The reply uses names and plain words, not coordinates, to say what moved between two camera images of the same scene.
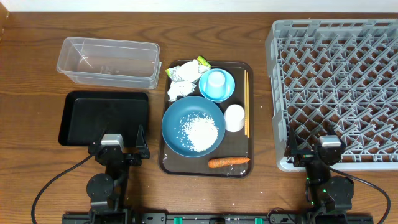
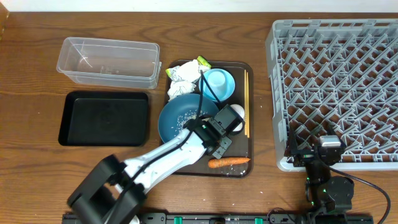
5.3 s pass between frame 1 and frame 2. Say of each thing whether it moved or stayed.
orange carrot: stayed
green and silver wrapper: stayed
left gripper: moved
